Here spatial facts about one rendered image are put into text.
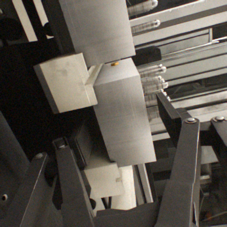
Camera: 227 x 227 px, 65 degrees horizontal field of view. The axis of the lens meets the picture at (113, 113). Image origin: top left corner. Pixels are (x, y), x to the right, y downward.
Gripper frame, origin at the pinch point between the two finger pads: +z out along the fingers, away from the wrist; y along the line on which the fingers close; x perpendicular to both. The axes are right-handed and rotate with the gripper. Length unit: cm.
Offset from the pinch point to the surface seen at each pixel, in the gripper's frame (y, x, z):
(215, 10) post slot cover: 18.3, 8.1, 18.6
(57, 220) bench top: -22.6, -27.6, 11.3
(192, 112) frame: 13.1, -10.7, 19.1
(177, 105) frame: 10.2, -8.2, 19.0
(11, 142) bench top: -22.5, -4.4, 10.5
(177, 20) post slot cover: 11.9, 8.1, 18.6
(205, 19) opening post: 16.5, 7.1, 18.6
